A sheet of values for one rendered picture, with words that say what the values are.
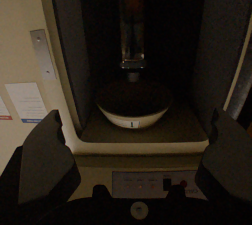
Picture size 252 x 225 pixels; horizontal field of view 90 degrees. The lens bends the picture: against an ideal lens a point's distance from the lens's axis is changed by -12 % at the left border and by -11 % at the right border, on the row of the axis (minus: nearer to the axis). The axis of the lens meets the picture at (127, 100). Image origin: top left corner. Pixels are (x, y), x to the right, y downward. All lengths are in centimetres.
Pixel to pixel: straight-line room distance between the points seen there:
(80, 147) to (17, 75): 65
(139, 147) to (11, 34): 73
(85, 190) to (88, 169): 4
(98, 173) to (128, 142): 9
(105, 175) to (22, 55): 68
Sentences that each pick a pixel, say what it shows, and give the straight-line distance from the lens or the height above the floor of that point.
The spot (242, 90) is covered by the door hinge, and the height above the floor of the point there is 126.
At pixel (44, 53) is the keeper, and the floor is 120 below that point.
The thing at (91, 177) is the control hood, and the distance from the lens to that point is 32.
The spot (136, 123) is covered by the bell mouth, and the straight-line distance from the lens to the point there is 27.
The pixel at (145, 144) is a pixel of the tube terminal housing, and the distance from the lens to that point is 29.
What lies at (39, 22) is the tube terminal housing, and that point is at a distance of 22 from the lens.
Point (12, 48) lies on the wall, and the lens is 84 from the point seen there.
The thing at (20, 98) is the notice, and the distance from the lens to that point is 95.
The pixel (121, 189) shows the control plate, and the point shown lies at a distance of 31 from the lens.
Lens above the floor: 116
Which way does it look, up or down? 31 degrees up
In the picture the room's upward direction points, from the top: 178 degrees clockwise
